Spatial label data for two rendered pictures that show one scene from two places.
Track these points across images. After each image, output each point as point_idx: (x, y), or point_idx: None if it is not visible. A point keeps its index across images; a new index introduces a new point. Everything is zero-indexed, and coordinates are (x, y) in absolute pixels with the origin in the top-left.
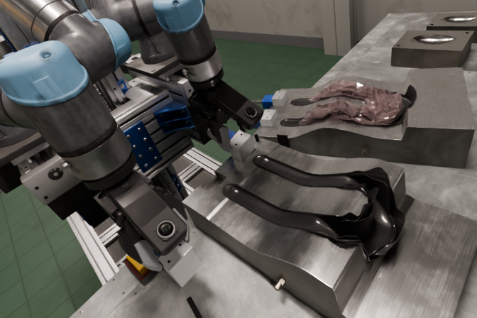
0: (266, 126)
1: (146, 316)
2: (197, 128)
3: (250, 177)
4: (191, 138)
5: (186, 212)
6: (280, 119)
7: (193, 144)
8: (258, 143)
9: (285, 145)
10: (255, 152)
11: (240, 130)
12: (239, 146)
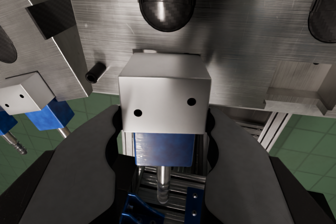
0: (47, 85)
1: None
2: (127, 185)
3: None
4: (138, 177)
5: (310, 105)
6: (5, 67)
7: (142, 167)
8: (108, 59)
9: (58, 7)
10: (146, 39)
11: (122, 128)
12: (195, 83)
